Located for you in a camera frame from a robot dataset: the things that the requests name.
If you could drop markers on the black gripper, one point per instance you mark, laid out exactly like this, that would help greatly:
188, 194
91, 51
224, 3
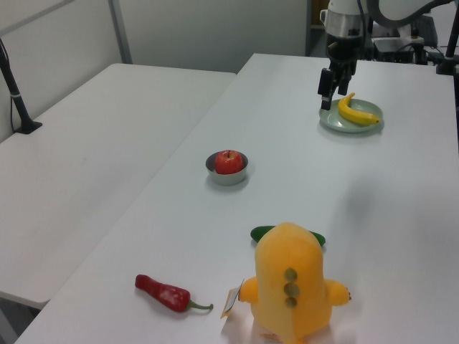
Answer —
343, 52

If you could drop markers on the yellow banana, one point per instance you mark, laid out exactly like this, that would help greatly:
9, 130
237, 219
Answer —
353, 114

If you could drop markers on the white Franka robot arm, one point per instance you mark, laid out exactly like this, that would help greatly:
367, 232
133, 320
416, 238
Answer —
344, 21

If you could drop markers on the pale green plastic plate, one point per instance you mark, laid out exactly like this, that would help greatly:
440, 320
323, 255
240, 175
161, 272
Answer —
333, 122

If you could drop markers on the black electronics box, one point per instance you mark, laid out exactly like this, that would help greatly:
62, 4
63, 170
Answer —
394, 53

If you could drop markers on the black clamp stand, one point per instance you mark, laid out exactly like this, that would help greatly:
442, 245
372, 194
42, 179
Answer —
448, 53

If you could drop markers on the red apple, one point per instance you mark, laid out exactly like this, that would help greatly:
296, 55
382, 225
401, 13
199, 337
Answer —
229, 163

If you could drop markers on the small grey metal bowl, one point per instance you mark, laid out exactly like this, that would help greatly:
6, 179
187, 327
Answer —
227, 179

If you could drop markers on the orange plush toy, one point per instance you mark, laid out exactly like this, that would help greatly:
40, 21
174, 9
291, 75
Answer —
290, 286

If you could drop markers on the paper plush toy tag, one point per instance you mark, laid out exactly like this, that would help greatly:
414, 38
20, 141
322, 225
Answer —
231, 299

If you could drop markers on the red chili pepper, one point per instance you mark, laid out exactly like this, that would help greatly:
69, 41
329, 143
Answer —
165, 294

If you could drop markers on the grey partition post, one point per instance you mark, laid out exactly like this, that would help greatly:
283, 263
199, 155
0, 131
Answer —
120, 32

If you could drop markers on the black camera stand pole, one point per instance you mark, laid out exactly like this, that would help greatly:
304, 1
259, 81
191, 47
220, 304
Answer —
18, 100

